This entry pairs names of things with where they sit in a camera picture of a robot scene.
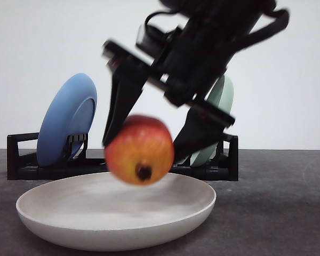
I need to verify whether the blue plate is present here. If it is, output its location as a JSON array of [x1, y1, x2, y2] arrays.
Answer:
[[36, 73, 98, 167]]

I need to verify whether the green plate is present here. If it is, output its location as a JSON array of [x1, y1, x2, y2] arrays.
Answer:
[[190, 75, 234, 167]]

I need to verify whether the red yellow pomegranate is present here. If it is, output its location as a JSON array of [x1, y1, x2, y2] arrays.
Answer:
[[104, 115, 174, 185]]

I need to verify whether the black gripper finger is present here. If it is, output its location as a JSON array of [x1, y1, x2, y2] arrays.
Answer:
[[172, 108, 225, 163], [102, 72, 148, 146]]

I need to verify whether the white plate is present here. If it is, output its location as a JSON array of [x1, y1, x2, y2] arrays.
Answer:
[[15, 173, 217, 251]]

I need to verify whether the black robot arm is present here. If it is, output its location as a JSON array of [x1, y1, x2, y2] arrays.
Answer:
[[103, 0, 277, 163]]

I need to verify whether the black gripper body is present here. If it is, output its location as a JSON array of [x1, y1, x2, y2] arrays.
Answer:
[[102, 24, 235, 127]]

